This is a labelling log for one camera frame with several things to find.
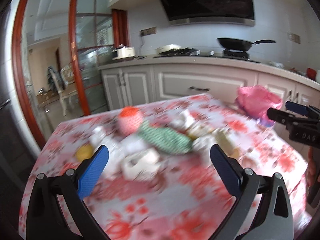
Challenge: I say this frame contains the yellow sponge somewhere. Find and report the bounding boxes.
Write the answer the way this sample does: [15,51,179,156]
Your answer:
[75,144,94,162]

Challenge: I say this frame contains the white plastic bag wad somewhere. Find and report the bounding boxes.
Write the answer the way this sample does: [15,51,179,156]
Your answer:
[89,126,118,152]

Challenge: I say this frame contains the white tissue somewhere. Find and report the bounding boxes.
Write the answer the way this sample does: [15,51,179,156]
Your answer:
[169,109,201,132]
[193,134,217,154]

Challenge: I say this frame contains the white foam block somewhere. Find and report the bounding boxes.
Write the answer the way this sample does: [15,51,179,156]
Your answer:
[121,148,161,181]

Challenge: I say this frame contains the green zigzag cloth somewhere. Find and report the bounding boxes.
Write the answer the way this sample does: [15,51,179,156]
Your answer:
[138,120,193,155]

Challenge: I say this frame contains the tall pink foam fruit net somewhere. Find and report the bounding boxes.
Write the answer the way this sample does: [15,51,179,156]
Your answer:
[117,106,143,136]

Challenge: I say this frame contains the pink-lined trash bin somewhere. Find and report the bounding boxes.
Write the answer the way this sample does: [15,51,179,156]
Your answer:
[235,85,283,128]

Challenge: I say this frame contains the lower kitchen cabinets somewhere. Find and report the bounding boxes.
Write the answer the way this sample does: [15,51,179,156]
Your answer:
[99,57,319,109]

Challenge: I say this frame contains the person's right hand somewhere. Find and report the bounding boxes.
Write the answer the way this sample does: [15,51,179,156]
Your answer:
[306,147,319,187]

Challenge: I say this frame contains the red cup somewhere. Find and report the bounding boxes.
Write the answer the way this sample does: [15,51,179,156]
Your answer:
[306,68,317,81]

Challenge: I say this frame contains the floral pink tablecloth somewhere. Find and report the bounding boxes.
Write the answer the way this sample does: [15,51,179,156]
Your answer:
[18,94,308,239]

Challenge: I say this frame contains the black gas stove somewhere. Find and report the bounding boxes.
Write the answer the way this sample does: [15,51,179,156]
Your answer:
[155,48,260,63]

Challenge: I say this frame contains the white dining chair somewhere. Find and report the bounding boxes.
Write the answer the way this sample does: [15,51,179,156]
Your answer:
[48,67,78,117]

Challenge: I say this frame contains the black wok pan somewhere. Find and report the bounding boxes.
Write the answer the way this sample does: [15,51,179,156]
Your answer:
[217,37,276,52]

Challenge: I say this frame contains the white rice cooker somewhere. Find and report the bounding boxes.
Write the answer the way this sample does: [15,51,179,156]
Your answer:
[112,44,136,60]

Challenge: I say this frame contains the white electric griddle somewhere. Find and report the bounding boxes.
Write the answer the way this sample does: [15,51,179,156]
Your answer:
[156,44,181,54]

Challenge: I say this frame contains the black range hood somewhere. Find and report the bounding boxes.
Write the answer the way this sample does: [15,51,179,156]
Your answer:
[160,0,255,27]

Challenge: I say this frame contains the wooden sliding glass door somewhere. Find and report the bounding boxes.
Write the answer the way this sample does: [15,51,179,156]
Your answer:
[12,0,129,148]

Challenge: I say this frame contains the wall power outlet right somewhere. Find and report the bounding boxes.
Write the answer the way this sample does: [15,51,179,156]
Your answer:
[287,31,301,44]

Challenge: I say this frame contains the wall power outlet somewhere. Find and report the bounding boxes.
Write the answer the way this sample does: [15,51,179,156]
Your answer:
[140,27,157,37]
[287,31,301,44]

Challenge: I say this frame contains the wall power outlet left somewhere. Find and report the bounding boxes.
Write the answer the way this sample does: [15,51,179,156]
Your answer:
[140,27,157,37]

